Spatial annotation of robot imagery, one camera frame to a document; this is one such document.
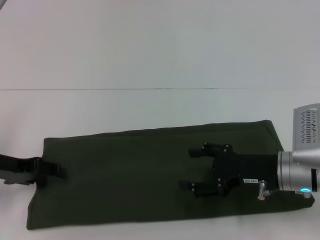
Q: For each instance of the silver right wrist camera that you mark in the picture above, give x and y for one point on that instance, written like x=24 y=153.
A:
x=307 y=130

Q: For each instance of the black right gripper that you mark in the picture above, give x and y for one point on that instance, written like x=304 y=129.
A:
x=245 y=170

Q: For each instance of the dark green t-shirt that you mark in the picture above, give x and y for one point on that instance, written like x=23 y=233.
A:
x=137 y=170

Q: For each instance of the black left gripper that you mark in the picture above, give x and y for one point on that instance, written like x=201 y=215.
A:
x=17 y=166

